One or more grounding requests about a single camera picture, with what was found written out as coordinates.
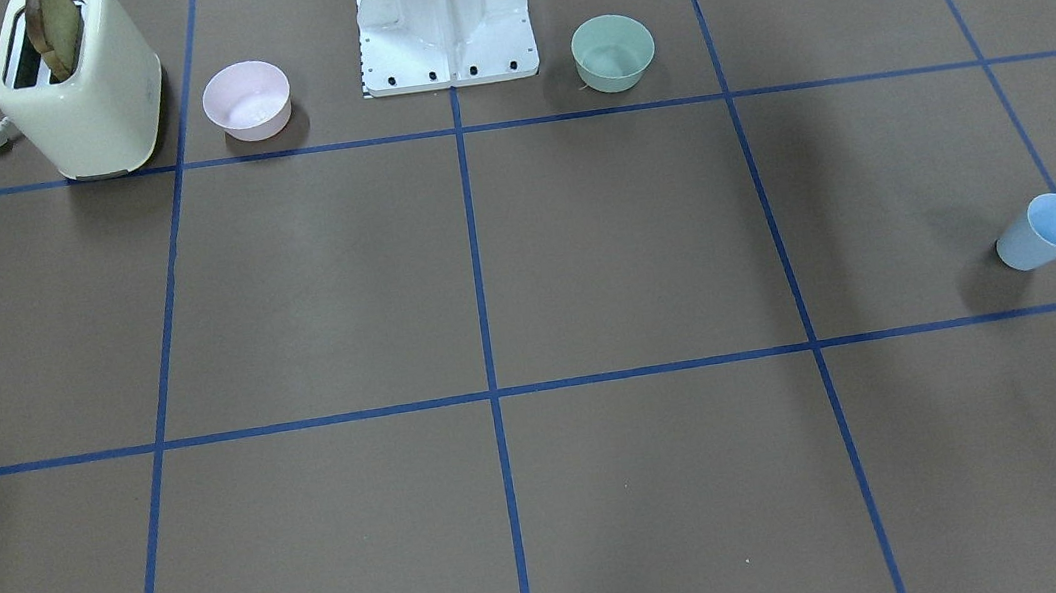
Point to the cream two-slot toaster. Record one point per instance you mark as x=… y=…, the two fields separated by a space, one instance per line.
x=104 y=120

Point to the pink plastic bowl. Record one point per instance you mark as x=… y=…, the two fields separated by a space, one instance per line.
x=250 y=100

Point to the green plastic bowl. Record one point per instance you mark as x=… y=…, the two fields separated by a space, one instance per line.
x=612 y=52

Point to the light blue cup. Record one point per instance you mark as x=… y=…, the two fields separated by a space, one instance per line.
x=1029 y=242

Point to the toast slice in toaster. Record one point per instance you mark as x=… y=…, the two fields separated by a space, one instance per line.
x=54 y=29

